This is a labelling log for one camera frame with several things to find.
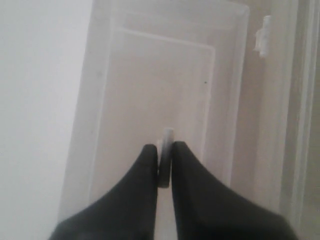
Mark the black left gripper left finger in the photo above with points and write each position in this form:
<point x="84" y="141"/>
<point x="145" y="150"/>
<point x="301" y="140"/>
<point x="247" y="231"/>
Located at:
<point x="126" y="212"/>

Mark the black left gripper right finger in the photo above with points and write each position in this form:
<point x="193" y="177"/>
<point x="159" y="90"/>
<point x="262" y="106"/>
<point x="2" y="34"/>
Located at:
<point x="206" y="209"/>

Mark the clear drawer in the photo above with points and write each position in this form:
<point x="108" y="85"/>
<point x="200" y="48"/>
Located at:
<point x="154" y="69"/>
<point x="259" y="150"/>

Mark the white plastic drawer cabinet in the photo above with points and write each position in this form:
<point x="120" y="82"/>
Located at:
<point x="295" y="203"/>

